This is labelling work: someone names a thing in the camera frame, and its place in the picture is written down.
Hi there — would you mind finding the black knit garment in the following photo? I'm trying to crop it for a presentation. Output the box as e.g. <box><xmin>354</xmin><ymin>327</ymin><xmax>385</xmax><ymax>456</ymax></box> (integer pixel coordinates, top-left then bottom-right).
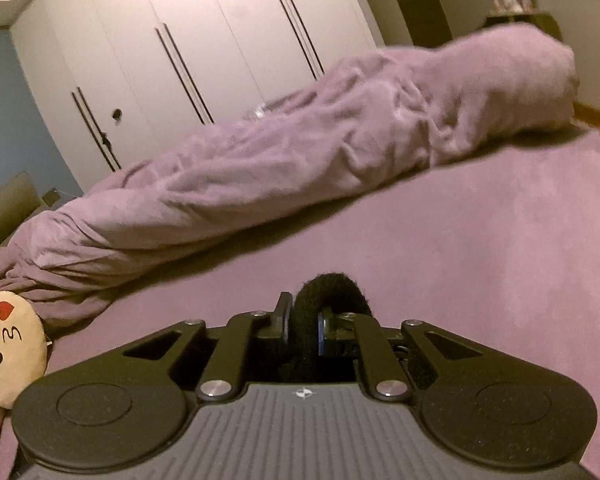
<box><xmin>287</xmin><ymin>273</ymin><xmax>372</xmax><ymax>359</ymax></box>

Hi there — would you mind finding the purple fleece bed cover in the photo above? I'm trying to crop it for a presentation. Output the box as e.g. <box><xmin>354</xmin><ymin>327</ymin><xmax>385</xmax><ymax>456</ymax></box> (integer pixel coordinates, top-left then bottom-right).
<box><xmin>0</xmin><ymin>127</ymin><xmax>600</xmax><ymax>480</ymax></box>

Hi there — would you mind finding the rolled purple duvet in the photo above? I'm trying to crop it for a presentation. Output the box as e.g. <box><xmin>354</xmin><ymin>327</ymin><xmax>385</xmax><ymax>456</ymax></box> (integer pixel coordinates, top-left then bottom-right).
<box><xmin>0</xmin><ymin>23</ymin><xmax>579</xmax><ymax>333</ymax></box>

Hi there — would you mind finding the cream emoji face cushion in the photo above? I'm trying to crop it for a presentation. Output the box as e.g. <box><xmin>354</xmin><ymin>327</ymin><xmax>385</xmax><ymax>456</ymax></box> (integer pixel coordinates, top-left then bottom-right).
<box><xmin>0</xmin><ymin>292</ymin><xmax>47</xmax><ymax>410</ymax></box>

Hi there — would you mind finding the grey padded headboard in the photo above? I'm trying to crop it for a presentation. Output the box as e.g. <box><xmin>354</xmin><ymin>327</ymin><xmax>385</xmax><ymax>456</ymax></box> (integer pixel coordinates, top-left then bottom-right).
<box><xmin>0</xmin><ymin>171</ymin><xmax>60</xmax><ymax>247</ymax></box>

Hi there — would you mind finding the white wardrobe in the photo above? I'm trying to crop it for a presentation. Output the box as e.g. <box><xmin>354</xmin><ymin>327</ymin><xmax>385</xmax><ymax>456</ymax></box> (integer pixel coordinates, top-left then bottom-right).
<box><xmin>0</xmin><ymin>0</ymin><xmax>382</xmax><ymax>188</ymax></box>

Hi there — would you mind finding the bedside table with vase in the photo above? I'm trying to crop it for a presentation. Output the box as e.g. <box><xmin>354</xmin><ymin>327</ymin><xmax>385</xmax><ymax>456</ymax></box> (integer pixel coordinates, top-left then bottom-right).
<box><xmin>481</xmin><ymin>0</ymin><xmax>562</xmax><ymax>41</ymax></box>

